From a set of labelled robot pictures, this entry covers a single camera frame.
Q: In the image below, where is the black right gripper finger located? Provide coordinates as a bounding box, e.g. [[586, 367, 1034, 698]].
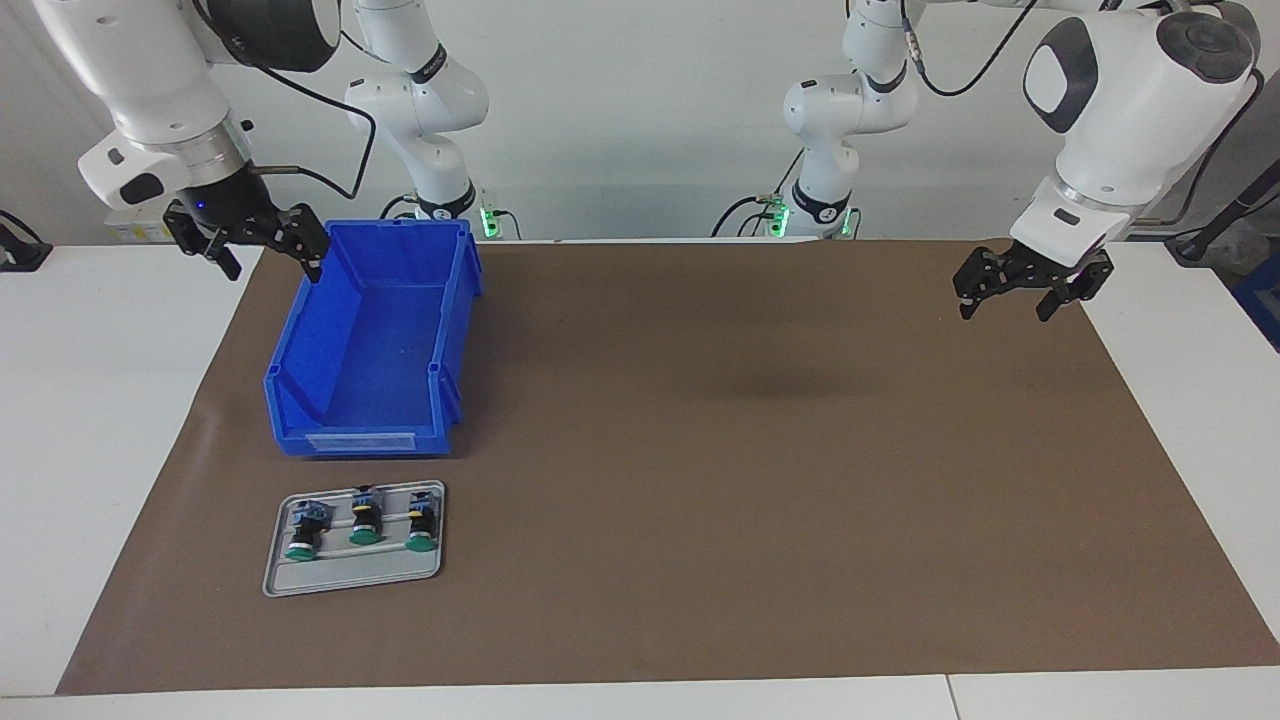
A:
[[255, 205, 331, 284], [163, 203, 243, 281]]

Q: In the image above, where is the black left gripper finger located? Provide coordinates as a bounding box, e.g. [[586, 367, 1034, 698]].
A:
[[1036, 262, 1114, 323], [952, 250, 1021, 321]]

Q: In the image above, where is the green capped push button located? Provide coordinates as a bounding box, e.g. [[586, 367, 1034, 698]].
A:
[[348, 485, 385, 547]]

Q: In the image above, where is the green push button blue body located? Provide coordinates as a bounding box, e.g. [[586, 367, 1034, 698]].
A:
[[284, 497, 333, 562]]

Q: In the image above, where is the green push button yellow band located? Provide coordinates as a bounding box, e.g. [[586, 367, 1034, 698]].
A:
[[405, 489, 441, 553]]

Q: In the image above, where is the white cardboard box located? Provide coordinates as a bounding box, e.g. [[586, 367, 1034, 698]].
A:
[[105, 213, 173, 243]]

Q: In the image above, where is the blue plastic storage bin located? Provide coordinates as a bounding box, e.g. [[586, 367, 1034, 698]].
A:
[[263, 219, 484, 459]]

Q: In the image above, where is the black stand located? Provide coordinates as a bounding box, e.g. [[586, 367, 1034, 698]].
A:
[[1165, 160, 1280, 266]]

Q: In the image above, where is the blue crate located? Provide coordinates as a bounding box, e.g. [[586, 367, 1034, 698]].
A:
[[1232, 250, 1280, 353]]

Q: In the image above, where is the grey metal tray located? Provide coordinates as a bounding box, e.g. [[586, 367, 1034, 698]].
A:
[[262, 480, 447, 599]]

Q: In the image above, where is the brown table mat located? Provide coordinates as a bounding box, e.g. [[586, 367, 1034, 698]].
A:
[[55, 238, 1280, 697]]

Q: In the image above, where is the black clamp mount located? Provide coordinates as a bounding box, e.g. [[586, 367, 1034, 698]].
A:
[[0, 210, 53, 273]]

